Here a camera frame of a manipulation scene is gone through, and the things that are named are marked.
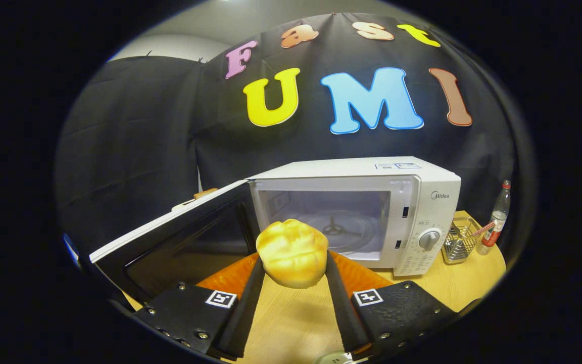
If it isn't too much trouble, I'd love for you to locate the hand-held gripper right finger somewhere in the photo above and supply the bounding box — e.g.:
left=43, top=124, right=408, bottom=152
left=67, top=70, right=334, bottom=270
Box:
left=324, top=250, right=461, bottom=357

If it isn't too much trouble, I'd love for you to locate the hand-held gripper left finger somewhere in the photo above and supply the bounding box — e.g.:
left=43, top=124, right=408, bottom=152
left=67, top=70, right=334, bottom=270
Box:
left=134, top=251, right=266, bottom=360

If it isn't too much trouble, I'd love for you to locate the golden bread bun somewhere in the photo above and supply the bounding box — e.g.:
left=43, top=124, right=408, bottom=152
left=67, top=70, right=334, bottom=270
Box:
left=256, top=218, right=329, bottom=289

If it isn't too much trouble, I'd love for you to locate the white microwave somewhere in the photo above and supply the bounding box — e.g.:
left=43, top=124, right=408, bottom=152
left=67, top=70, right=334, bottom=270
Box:
left=89, top=156, right=462, bottom=304

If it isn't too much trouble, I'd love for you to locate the red white striped straw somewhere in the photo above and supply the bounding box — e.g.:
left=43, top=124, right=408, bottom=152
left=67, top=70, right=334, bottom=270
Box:
left=469, top=221, right=496, bottom=237

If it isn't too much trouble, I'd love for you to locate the clear bottle red label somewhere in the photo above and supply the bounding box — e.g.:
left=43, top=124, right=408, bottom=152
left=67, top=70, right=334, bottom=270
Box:
left=476, top=179, right=512, bottom=255

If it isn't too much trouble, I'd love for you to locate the black backdrop cloth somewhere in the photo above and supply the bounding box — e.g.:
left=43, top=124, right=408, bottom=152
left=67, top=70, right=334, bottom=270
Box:
left=54, top=13, right=537, bottom=253

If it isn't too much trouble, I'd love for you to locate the wire mesh basket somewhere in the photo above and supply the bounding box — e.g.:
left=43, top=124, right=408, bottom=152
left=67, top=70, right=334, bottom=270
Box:
left=442, top=217, right=481, bottom=265

